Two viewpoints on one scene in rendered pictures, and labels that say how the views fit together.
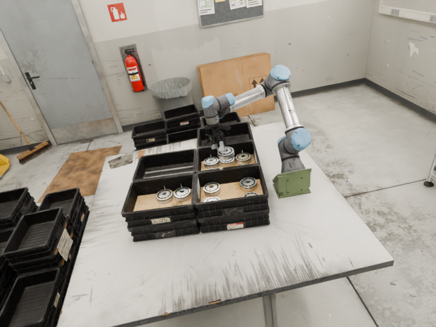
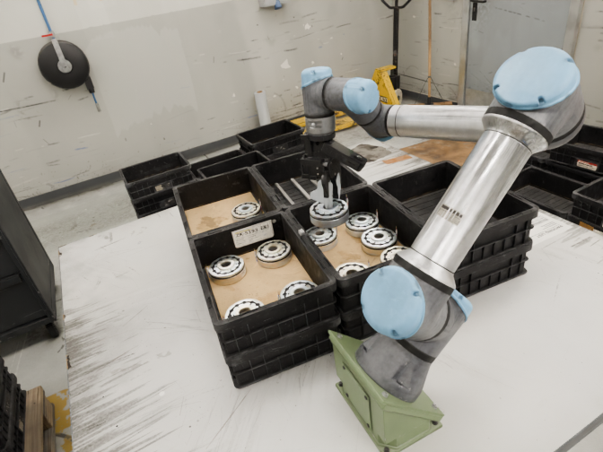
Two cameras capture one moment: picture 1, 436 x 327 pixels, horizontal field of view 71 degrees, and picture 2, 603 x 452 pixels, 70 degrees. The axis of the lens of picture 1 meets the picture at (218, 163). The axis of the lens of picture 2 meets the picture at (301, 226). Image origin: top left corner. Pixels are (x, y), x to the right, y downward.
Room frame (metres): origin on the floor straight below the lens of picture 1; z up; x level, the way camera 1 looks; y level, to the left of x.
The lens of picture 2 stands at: (1.21, -0.97, 1.58)
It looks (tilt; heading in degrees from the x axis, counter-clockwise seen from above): 32 degrees down; 70
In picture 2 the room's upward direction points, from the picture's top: 9 degrees counter-clockwise
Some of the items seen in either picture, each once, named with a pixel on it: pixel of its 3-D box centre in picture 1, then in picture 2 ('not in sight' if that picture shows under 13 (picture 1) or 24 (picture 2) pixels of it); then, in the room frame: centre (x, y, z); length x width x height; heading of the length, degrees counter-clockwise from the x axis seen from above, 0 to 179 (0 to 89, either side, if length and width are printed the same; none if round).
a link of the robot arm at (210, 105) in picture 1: (209, 106); (318, 91); (1.65, -0.01, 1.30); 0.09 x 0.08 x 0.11; 112
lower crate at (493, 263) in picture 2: not in sight; (445, 241); (1.99, -0.08, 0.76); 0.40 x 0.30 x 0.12; 87
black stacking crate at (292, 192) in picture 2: (167, 171); (307, 189); (1.72, 0.34, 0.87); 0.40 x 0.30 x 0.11; 87
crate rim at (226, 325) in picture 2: (229, 184); (255, 262); (1.39, -0.04, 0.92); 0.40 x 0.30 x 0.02; 87
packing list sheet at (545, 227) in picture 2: not in sight; (510, 217); (2.32, -0.03, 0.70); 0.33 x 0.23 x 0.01; 94
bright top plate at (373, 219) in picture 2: (211, 161); (362, 221); (1.77, 0.04, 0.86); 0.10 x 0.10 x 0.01
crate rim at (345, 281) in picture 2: (226, 156); (356, 228); (1.69, -0.06, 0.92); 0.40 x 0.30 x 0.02; 87
